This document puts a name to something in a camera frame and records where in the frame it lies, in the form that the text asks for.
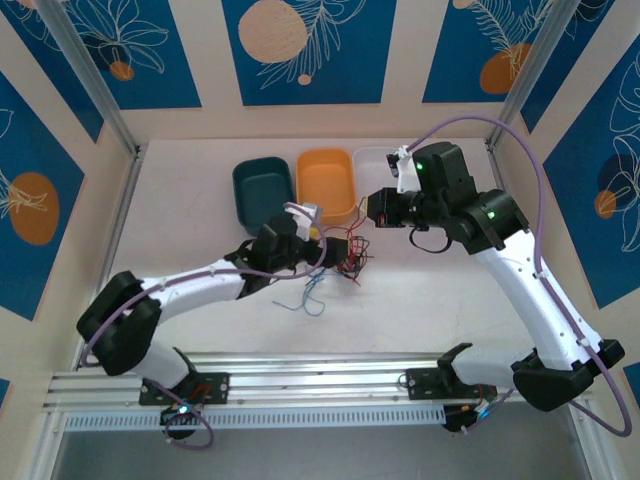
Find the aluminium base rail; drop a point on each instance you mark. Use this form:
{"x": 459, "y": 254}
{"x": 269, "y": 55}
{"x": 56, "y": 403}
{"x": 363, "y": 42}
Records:
{"x": 310, "y": 380}

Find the aluminium table edge rail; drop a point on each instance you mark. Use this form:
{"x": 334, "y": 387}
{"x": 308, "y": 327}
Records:
{"x": 496, "y": 165}
{"x": 116, "y": 225}

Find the orange plastic bin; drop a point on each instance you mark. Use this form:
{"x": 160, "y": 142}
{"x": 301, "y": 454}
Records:
{"x": 325, "y": 185}

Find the teal plastic bin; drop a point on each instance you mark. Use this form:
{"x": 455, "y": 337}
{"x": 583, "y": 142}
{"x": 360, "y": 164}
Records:
{"x": 260, "y": 190}

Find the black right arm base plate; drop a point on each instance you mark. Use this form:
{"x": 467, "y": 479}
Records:
{"x": 420, "y": 385}

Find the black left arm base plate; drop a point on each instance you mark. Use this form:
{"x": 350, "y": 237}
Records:
{"x": 220, "y": 387}

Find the aluminium frame post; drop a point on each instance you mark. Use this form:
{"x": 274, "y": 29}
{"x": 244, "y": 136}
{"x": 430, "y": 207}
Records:
{"x": 89, "y": 70}
{"x": 533, "y": 70}

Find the aluminium frame leg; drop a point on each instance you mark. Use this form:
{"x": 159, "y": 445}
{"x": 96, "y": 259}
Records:
{"x": 592, "y": 460}
{"x": 47, "y": 450}

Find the white plastic bin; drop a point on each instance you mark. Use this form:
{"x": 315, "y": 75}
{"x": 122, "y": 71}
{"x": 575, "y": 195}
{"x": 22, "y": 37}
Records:
{"x": 370, "y": 165}

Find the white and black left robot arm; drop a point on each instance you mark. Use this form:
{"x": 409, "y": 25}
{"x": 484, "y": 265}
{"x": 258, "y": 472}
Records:
{"x": 190, "y": 290}

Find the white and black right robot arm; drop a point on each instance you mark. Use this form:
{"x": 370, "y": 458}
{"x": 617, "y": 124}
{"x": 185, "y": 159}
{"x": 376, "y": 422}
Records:
{"x": 540, "y": 300}

